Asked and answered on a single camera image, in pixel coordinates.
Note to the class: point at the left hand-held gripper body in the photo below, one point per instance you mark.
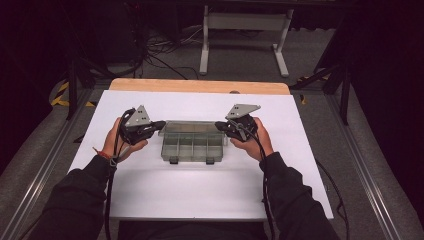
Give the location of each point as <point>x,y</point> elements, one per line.
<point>136,130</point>

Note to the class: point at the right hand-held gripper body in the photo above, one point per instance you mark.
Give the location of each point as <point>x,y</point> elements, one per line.
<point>243,128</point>

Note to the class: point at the clear plastic organizer box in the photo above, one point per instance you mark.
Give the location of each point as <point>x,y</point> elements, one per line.
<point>191,146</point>

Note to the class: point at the person's right hand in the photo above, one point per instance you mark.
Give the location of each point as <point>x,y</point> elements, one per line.
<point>261,145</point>

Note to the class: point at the person's left hand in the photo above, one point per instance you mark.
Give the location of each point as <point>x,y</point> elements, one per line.
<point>113,143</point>

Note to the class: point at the wooden table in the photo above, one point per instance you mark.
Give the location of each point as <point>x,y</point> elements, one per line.
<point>200,86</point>

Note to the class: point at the white board sheet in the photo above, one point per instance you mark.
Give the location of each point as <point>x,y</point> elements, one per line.
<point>200,190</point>

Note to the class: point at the black metal stand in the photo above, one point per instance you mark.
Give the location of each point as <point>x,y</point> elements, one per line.
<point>72,86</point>
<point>345,96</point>

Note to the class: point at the yellow black striped tape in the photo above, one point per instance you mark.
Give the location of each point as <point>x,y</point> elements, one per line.
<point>61,89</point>

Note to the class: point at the white metal stand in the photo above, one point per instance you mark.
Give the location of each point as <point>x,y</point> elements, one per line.
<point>246,21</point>

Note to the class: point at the aluminium rail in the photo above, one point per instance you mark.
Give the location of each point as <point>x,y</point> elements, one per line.
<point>33,186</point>
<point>366,166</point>

